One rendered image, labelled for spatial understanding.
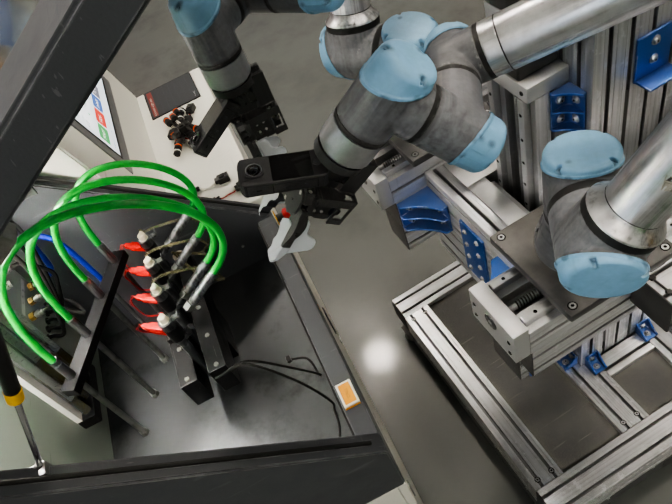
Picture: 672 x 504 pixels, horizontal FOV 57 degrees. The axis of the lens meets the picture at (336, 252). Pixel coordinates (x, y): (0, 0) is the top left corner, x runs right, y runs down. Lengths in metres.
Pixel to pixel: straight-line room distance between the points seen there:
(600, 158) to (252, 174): 0.50
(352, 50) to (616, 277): 0.74
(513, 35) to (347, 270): 1.84
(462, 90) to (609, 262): 0.30
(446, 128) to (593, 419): 1.31
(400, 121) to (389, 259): 1.84
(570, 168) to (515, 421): 1.05
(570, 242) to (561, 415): 1.06
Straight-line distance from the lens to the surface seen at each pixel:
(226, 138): 1.73
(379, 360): 2.29
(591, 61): 1.14
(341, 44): 1.38
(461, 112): 0.74
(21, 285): 1.47
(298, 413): 1.32
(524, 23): 0.82
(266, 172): 0.79
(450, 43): 0.85
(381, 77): 0.70
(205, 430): 1.39
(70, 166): 1.38
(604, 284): 0.93
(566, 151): 1.00
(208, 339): 1.31
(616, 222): 0.88
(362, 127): 0.73
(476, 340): 2.03
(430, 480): 2.09
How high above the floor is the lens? 1.96
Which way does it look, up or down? 48 degrees down
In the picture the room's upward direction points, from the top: 24 degrees counter-clockwise
